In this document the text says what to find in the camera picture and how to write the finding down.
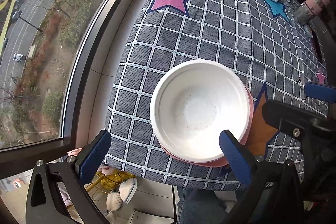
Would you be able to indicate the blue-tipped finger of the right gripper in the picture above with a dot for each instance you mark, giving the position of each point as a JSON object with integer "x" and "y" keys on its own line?
{"x": 320, "y": 92}

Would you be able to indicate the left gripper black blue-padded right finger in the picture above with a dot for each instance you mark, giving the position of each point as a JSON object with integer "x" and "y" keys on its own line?
{"x": 273, "y": 188}

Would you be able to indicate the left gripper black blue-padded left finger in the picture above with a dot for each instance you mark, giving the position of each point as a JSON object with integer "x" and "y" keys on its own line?
{"x": 44, "y": 201}

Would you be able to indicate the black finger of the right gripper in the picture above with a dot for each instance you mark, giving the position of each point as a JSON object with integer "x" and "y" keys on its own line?
{"x": 295, "y": 121}

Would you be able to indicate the pink square plate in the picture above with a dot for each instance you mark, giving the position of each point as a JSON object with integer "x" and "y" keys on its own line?
{"x": 222, "y": 161}

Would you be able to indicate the white round bowl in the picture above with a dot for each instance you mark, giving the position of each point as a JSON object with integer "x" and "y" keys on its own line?
{"x": 193, "y": 103}

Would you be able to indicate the white plush toy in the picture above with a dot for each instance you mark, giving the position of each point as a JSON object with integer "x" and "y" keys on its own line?
{"x": 125, "y": 193}

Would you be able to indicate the yellow cloth bundle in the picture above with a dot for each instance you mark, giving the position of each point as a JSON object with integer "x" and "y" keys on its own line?
{"x": 107, "y": 183}

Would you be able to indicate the pink-lidded metal cup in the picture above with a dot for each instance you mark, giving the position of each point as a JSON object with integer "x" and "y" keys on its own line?
{"x": 308, "y": 10}

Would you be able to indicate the person's jeans leg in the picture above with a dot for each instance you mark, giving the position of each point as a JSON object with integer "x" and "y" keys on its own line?
{"x": 202, "y": 206}

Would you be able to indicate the dark window frame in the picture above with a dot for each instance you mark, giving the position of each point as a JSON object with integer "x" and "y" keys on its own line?
{"x": 86, "y": 71}

